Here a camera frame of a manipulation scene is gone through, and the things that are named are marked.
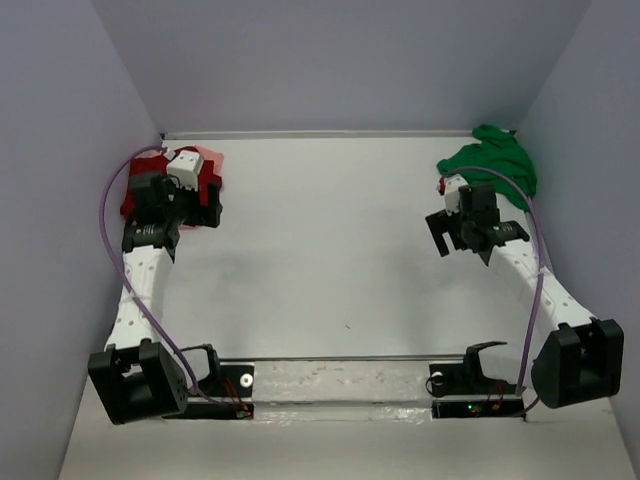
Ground red t shirt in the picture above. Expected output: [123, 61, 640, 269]
[120, 146, 224, 228]

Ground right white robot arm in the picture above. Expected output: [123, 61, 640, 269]
[425, 175, 624, 409]

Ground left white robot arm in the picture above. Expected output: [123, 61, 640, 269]
[88, 171, 222, 425]

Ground pink t shirt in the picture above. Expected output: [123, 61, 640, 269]
[177, 146, 224, 227]

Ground green t shirt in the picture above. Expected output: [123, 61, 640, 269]
[437, 124, 538, 212]

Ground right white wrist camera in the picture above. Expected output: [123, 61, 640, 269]
[437, 174, 467, 216]

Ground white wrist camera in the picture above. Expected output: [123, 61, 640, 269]
[437, 174, 467, 216]
[166, 150, 204, 192]

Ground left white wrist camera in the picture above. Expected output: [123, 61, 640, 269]
[166, 150, 204, 192]

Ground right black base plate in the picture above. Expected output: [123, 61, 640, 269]
[425, 362, 525, 420]

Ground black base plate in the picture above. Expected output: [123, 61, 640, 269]
[425, 362, 525, 420]
[163, 363, 255, 421]

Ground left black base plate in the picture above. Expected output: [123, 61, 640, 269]
[163, 363, 255, 421]

